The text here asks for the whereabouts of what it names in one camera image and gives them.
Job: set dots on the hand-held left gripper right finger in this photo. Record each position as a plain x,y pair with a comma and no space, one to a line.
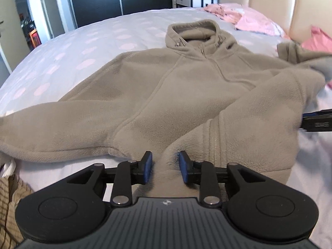
184,167

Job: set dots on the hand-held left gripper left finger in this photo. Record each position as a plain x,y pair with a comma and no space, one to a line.
147,167

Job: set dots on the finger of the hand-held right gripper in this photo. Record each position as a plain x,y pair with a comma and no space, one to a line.
317,113

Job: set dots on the beige fleece hoodie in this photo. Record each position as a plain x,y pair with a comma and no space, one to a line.
168,90

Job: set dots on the plain pink pillow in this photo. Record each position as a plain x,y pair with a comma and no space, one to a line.
320,37

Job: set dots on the pink printed pillow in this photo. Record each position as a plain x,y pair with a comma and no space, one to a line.
249,18

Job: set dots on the dotted white bed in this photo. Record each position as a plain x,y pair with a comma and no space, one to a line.
77,57

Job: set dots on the brown checked cloth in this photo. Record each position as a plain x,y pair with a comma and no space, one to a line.
11,212

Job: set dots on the grey and white nightstand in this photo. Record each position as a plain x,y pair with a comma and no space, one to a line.
192,0

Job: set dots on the black sliding wardrobe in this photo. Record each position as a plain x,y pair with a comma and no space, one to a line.
98,0

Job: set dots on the cream room door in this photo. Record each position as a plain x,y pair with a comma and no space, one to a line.
10,18

